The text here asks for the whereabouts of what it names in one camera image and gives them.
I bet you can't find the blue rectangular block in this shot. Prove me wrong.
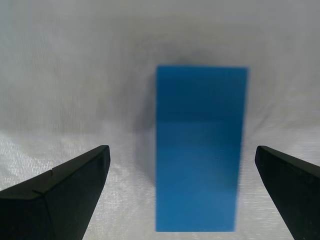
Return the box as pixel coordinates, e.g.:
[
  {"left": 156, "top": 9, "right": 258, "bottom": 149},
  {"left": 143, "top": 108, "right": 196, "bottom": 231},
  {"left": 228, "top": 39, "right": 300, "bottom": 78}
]
[{"left": 155, "top": 64, "right": 250, "bottom": 233}]

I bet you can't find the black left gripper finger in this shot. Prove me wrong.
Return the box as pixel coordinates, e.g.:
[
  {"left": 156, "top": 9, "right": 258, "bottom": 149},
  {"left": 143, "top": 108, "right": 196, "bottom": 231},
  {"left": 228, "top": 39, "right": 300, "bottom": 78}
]
[
  {"left": 0, "top": 145, "right": 111, "bottom": 240},
  {"left": 254, "top": 145, "right": 320, "bottom": 240}
]

